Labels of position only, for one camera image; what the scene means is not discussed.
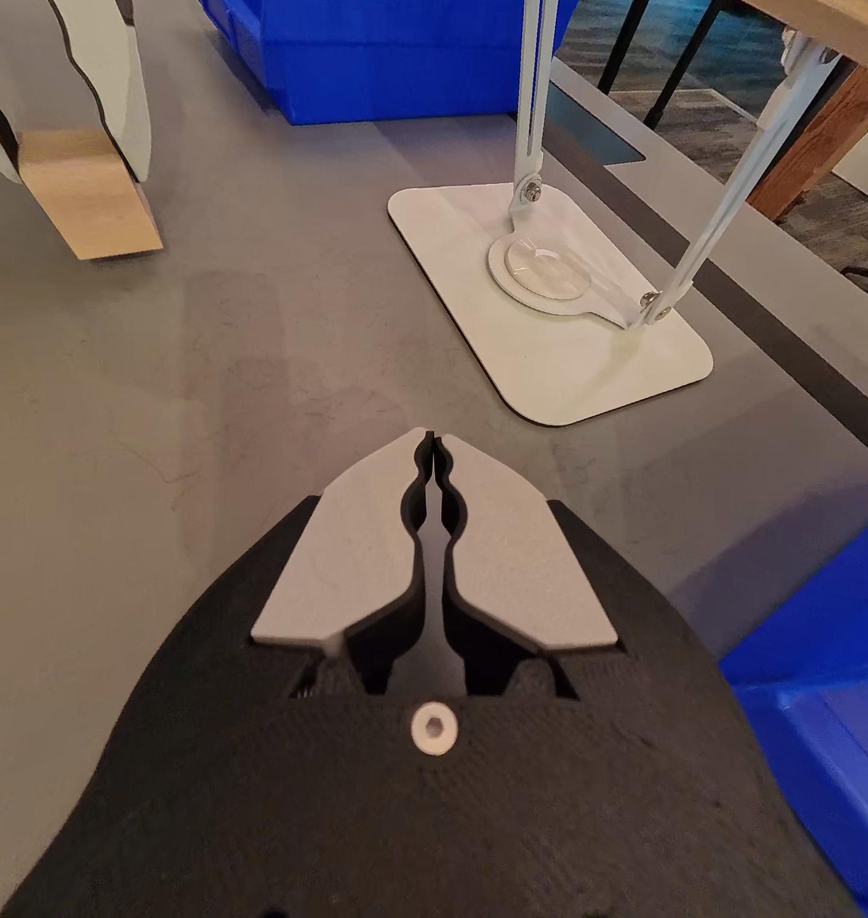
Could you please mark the blue plastic bin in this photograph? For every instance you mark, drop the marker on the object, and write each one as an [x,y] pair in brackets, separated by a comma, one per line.
[821,717]
[391,64]

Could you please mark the grey desk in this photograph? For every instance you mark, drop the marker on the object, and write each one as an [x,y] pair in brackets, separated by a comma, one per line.
[190,358]

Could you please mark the brown wooden beam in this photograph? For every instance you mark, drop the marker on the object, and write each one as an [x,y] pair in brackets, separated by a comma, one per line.
[821,143]

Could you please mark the wooden cube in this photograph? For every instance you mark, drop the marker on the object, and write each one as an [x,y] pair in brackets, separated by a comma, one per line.
[82,193]

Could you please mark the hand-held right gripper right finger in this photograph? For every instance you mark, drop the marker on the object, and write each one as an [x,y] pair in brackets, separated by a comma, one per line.
[527,566]

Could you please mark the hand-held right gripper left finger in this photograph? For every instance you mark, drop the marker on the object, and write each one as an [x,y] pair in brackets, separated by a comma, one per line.
[333,566]

